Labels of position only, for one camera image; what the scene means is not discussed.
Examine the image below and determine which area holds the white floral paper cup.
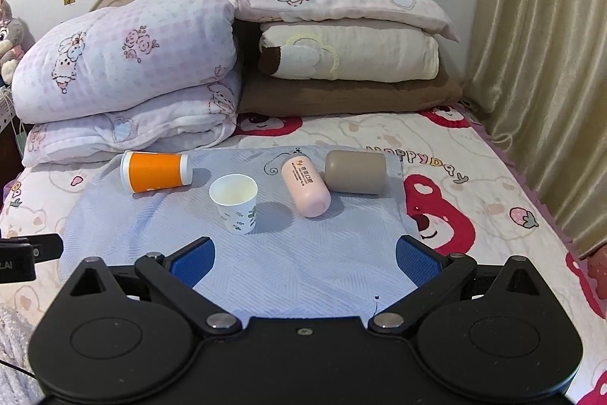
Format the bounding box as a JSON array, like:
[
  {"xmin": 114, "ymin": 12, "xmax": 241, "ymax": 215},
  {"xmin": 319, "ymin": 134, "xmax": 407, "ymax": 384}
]
[{"xmin": 209, "ymin": 174, "xmax": 258, "ymax": 234}]

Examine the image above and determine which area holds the orange white cup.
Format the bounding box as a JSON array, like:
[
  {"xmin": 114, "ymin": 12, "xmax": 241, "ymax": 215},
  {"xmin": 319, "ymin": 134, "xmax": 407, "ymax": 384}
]
[{"xmin": 120, "ymin": 151, "xmax": 193, "ymax": 194}]

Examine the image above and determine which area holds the taupe grey cup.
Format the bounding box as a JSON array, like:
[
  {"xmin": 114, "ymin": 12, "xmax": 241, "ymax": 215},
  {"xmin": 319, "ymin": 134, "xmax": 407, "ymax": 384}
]
[{"xmin": 324, "ymin": 150, "xmax": 387, "ymax": 195}]

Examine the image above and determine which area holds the cartoon bear bed sheet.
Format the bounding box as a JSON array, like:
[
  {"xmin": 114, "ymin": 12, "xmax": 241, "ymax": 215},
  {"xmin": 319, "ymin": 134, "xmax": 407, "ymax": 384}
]
[{"xmin": 1, "ymin": 108, "xmax": 606, "ymax": 404}]

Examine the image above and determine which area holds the light blue mat cloth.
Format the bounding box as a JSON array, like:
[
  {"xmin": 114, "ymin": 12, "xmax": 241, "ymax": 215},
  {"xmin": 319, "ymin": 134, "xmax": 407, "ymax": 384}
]
[{"xmin": 59, "ymin": 147, "xmax": 417, "ymax": 320}]

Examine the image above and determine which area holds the grey plush toy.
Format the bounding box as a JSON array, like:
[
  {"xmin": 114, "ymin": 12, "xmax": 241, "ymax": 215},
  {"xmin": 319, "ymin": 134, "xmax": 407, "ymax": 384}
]
[{"xmin": 0, "ymin": 0, "xmax": 33, "ymax": 87}]

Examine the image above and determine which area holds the pink checkered folded quilt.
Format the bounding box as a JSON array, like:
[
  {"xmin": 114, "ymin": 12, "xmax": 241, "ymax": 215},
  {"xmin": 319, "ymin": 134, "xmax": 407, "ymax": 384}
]
[{"xmin": 11, "ymin": 0, "xmax": 241, "ymax": 167}]

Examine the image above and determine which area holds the pink bottle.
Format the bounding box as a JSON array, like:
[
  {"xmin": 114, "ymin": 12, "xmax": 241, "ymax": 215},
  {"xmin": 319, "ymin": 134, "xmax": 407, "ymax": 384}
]
[{"xmin": 281, "ymin": 153, "xmax": 331, "ymax": 218}]

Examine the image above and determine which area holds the beige curtain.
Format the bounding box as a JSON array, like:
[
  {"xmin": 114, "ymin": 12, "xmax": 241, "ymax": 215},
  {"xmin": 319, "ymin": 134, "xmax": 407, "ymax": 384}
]
[{"xmin": 465, "ymin": 0, "xmax": 606, "ymax": 257}]

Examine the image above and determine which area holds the brown folded blanket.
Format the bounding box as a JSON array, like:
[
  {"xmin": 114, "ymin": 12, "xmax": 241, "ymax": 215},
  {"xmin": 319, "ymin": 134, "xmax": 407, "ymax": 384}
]
[{"xmin": 236, "ymin": 19, "xmax": 464, "ymax": 120}]

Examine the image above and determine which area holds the cream folded blanket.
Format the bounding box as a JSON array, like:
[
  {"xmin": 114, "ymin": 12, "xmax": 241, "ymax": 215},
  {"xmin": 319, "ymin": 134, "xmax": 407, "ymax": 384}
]
[{"xmin": 258, "ymin": 19, "xmax": 439, "ymax": 83}]

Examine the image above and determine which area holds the pink cartoon pillow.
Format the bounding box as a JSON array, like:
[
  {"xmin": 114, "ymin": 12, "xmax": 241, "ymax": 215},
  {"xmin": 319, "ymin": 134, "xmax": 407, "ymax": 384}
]
[{"xmin": 228, "ymin": 0, "xmax": 459, "ymax": 42}]

